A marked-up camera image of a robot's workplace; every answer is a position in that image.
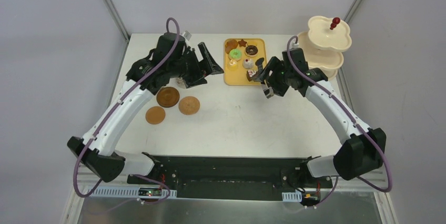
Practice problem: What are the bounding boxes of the metal tongs with black tips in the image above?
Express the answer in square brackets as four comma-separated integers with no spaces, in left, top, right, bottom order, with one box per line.
[255,58,274,99]

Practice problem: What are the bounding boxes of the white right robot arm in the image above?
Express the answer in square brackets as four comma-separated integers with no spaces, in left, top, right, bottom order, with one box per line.
[246,48,386,187]

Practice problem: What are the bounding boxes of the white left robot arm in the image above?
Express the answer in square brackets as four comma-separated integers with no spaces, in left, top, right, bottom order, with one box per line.
[67,33,224,184]

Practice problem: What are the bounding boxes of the floral mug with green inside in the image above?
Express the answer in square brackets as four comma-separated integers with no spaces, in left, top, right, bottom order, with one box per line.
[176,78,187,89]

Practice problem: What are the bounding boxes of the chocolate cake slice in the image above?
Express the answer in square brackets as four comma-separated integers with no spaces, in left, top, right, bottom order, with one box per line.
[246,69,258,82]

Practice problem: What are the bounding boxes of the yellow cream tart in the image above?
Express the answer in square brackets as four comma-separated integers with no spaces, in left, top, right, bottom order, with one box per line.
[226,59,239,72]

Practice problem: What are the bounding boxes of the white cupcake with cherry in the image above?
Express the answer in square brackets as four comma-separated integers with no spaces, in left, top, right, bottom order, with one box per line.
[242,58,254,69]

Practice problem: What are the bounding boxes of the green frosted donut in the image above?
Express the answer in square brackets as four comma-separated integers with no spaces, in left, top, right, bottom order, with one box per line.
[228,48,242,61]

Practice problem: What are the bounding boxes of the chocolate sprinkled donut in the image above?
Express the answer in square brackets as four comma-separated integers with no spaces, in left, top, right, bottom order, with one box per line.
[245,45,259,57]

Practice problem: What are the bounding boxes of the yellow plastic tray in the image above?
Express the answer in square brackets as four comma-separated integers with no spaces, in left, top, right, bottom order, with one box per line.
[224,38,268,86]

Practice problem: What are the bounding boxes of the light woven round coaster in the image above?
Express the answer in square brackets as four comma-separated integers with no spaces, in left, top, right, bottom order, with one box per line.
[178,96,200,115]

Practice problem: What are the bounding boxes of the dark brown wooden coaster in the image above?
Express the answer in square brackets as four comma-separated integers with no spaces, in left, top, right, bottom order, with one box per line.
[156,87,180,108]

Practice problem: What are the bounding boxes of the star-shaped chocolate cookie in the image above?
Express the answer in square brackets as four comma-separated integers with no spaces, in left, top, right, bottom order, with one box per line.
[237,39,247,47]

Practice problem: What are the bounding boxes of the cream three-tier cake stand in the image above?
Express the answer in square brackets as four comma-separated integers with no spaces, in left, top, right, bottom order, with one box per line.
[298,16,352,80]

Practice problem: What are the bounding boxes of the orange round coaster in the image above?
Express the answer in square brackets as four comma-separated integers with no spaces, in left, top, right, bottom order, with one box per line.
[145,106,166,125]

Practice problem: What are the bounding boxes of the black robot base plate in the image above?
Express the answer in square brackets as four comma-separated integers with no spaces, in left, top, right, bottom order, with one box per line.
[148,156,334,201]

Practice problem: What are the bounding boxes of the right white slotted cable duct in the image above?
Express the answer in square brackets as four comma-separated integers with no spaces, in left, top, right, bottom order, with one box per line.
[281,191,302,202]

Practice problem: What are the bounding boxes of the left aluminium frame post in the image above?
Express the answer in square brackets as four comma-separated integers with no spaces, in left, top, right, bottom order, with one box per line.
[103,0,130,44]

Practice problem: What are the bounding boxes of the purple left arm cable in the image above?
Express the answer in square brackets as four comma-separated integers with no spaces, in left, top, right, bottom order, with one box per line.
[72,17,181,199]

